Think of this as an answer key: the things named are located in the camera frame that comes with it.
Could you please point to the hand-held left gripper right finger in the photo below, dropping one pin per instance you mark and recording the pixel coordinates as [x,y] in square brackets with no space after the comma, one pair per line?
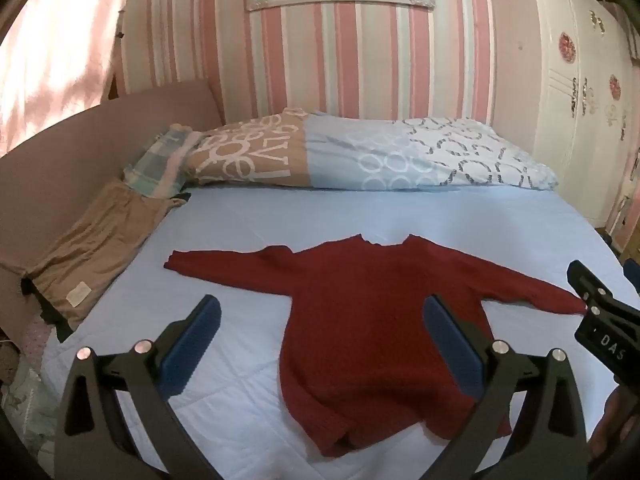
[452,340]

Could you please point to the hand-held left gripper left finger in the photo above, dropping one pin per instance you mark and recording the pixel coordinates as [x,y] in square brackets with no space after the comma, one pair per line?
[192,340]

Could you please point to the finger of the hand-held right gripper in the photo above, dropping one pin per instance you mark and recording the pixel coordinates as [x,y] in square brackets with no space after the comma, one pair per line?
[586,282]

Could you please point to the dark red knit sweater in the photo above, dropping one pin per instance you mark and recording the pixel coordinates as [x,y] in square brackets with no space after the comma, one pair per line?
[375,310]

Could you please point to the person's right hand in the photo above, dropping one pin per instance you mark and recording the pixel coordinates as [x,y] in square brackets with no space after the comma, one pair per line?
[607,425]

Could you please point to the light blue bed sheet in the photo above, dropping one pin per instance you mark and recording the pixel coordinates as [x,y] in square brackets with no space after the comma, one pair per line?
[230,225]

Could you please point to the tan folded cloth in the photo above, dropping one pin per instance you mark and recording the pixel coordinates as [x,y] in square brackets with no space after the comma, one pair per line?
[95,245]

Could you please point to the black cloth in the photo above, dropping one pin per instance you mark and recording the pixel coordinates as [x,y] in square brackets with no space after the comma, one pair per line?
[50,317]

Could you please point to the pale floral cloth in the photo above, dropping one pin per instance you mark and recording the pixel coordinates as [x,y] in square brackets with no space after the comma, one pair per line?
[30,405]

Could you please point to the pastel plaid cloth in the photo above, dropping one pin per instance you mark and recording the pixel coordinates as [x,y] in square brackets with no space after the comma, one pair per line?
[155,160]

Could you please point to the white wardrobe with flower stickers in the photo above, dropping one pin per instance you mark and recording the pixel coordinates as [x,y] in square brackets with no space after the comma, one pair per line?
[575,85]

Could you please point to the patterned tan blue white pillow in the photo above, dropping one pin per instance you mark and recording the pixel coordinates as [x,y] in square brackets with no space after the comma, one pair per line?
[350,155]

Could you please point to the pink padded headboard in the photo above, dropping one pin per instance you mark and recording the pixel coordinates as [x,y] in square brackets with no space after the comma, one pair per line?
[75,150]

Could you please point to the pink curtain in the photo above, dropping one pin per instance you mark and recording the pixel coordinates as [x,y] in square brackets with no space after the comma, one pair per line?
[55,55]

